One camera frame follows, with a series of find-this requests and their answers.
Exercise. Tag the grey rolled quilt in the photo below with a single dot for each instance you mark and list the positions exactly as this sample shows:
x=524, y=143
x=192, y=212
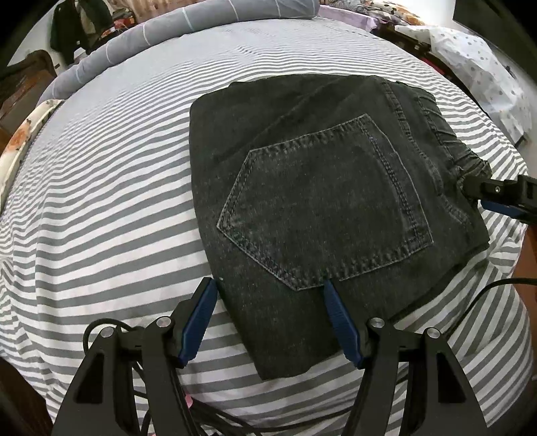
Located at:
x=168, y=25

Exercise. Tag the brown wooden headboard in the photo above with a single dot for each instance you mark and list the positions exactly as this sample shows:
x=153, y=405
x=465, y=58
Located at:
x=25, y=88

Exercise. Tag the grey white striped bed sheet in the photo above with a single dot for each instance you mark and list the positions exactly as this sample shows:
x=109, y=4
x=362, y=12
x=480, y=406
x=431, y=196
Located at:
x=105, y=188

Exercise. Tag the dark hanging garment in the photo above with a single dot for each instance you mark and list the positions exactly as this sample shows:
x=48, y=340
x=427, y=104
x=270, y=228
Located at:
x=69, y=29

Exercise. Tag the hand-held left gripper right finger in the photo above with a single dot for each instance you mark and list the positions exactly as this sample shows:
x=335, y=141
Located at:
x=342, y=327

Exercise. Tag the pale purple cloth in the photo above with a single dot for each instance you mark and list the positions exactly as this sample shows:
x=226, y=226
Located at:
x=344, y=19

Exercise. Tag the white dotted cloth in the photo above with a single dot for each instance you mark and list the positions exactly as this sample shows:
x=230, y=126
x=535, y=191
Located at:
x=478, y=58

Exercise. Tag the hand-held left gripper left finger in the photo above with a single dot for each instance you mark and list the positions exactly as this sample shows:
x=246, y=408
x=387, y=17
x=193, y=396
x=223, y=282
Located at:
x=197, y=318

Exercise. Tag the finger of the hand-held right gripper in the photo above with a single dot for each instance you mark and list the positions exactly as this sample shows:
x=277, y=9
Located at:
x=503, y=207
x=486, y=188

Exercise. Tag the dark grey denim pants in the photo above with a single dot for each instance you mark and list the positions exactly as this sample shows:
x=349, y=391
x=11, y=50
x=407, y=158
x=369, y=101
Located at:
x=319, y=201

